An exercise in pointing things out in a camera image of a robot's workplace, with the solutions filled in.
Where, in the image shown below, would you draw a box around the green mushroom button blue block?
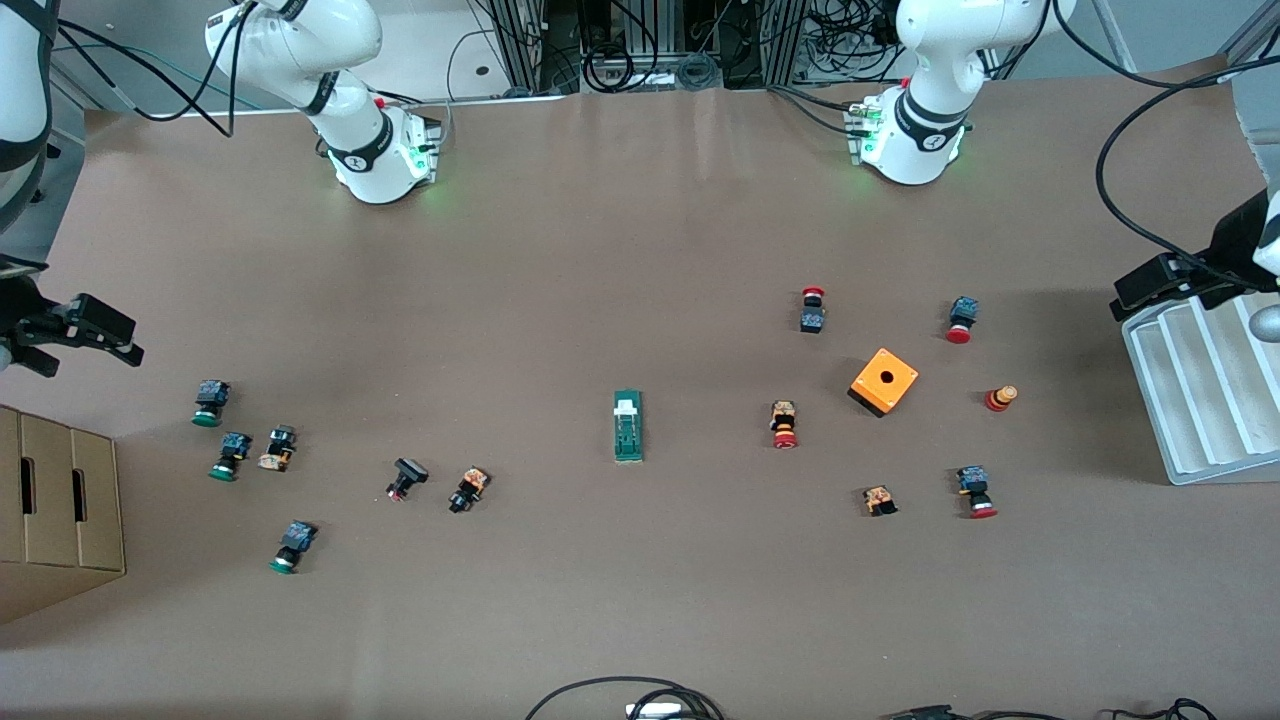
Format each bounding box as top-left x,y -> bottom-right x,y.
191,379 -> 232,429
208,431 -> 253,483
268,519 -> 319,576

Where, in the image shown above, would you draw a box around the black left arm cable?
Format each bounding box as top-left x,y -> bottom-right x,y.
1050,0 -> 1280,291

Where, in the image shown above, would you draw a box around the green circuit board module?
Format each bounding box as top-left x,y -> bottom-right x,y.
613,390 -> 645,464

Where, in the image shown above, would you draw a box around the black cable loop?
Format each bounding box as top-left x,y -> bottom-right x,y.
524,676 -> 726,720

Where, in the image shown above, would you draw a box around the brown cardboard box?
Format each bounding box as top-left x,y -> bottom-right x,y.
0,404 -> 127,626

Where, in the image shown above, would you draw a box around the black selector switch orange block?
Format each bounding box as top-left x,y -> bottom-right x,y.
257,424 -> 299,473
447,465 -> 491,515

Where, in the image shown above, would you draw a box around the black flat-head switch red terminals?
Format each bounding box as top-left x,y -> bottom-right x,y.
385,457 -> 430,503

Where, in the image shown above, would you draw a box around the aluminium rack with cables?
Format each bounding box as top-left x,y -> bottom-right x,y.
470,0 -> 906,96

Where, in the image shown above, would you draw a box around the white ridged plastic tray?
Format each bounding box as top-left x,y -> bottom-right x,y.
1122,290 -> 1280,487

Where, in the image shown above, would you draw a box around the orange button enclosure box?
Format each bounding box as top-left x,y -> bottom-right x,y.
847,347 -> 920,419

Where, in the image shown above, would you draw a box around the black cables with plug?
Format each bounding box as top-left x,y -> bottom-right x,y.
880,697 -> 1221,720

